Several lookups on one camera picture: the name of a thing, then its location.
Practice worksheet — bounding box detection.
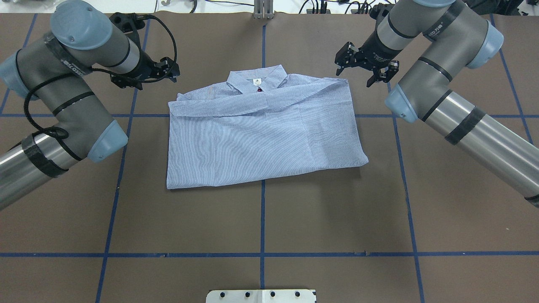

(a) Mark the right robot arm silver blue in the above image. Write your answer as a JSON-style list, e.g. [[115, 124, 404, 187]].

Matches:
[[334, 0, 539, 207]]

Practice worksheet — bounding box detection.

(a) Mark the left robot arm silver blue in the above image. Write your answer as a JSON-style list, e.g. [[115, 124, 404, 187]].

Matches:
[[1, 0, 180, 209]]

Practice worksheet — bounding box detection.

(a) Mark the aluminium frame post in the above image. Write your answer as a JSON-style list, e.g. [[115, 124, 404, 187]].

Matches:
[[253, 0, 275, 20]]

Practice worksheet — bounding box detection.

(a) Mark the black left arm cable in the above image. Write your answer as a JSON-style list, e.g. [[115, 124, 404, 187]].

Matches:
[[15, 13, 178, 162]]

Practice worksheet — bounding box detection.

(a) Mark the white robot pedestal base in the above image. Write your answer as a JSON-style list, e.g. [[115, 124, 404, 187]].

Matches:
[[205, 289, 317, 303]]

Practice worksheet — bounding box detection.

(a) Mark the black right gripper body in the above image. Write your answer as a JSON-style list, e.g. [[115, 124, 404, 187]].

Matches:
[[350, 32, 399, 71]]

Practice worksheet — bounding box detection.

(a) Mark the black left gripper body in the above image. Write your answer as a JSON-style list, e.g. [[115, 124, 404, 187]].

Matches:
[[109, 50, 169, 90]]

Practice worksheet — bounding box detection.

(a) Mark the light blue striped shirt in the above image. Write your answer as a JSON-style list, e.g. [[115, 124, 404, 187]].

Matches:
[[167, 65, 369, 190]]

